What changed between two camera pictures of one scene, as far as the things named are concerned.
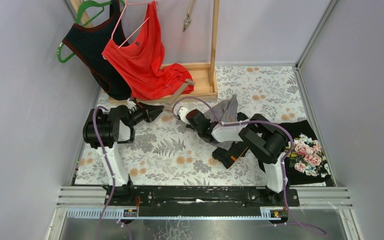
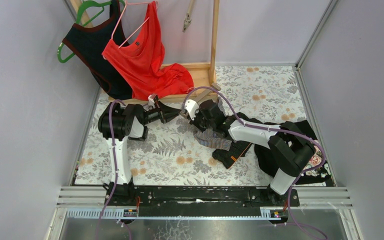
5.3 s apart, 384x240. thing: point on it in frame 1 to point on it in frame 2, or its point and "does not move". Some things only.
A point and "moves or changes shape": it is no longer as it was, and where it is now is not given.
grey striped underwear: (227, 111) moves or changes shape
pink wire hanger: (122, 15) does not move
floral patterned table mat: (168, 151) does not move
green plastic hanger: (78, 18) does not move
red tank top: (141, 59) does not move
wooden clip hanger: (168, 106) to (213, 88)
